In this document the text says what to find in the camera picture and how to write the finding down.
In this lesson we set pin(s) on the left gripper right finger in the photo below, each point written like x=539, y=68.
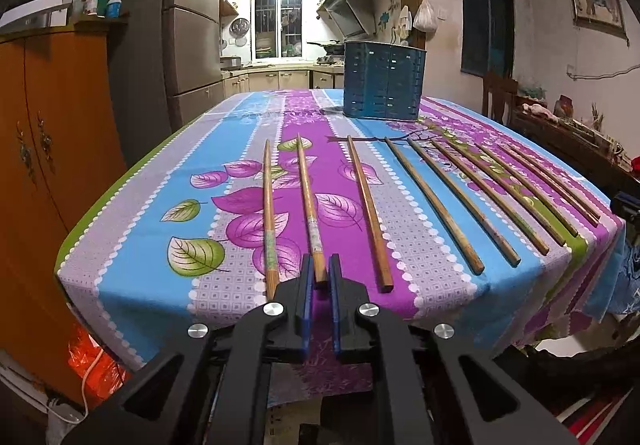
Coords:
x=409, y=387

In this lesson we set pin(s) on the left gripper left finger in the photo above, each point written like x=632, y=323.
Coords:
x=238, y=360

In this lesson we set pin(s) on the kitchen range hood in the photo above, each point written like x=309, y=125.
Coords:
x=353, y=18

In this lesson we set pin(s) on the kitchen window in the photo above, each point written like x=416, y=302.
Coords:
x=277, y=29

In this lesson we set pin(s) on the colourful floral tablecloth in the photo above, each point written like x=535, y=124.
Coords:
x=178, y=238

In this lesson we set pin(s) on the orange plastic bag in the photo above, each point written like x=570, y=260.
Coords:
x=101, y=376

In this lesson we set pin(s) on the blue perforated utensil holder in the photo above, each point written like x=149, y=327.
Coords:
x=383, y=81

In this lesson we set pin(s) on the wooden chair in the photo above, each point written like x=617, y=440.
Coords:
x=499, y=94

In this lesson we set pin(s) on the orange wooden cabinet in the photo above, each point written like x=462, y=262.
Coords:
x=60, y=152

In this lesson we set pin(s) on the grey refrigerator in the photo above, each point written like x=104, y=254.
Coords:
x=166, y=57

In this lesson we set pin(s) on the dark wooden side table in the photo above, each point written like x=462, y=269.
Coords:
x=582, y=156

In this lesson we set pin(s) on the white plastic bag hanging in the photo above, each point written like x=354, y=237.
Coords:
x=425, y=19

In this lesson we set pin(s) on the blue lidded jar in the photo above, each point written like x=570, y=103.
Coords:
x=113, y=8

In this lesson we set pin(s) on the white bottle on cabinet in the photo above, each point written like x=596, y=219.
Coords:
x=91, y=7

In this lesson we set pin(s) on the dark blue wall window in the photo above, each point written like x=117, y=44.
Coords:
x=488, y=37

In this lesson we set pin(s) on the framed wall picture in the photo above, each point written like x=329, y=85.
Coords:
x=600, y=15

